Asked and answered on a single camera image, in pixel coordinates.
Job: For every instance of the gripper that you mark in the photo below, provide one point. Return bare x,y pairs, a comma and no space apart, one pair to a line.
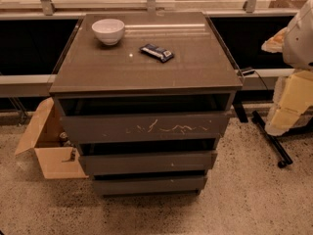
299,43

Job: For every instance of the grey top drawer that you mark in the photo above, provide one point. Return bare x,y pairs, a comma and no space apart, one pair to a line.
133,128

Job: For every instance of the grey drawer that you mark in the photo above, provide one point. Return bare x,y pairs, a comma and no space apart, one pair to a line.
133,128
149,185
148,162

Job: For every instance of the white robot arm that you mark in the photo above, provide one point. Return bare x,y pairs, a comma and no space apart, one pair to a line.
298,42

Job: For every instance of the grey drawer cabinet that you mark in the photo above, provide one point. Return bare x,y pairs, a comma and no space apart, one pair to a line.
99,80

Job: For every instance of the grey bottom drawer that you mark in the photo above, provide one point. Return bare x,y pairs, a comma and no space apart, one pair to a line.
149,185

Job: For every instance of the grey middle drawer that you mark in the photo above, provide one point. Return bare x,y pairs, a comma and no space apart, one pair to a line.
148,162

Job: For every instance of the open cardboard box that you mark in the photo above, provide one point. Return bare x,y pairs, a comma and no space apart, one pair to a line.
44,136

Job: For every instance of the black wheeled stand base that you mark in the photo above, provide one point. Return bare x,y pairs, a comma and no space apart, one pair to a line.
285,158

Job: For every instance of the blue snack packet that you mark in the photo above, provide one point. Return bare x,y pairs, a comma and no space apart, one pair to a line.
157,52

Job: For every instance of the white ceramic bowl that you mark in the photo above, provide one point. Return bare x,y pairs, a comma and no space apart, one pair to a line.
108,31

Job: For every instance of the black power adapter with cable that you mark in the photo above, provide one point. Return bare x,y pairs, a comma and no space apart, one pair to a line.
251,79

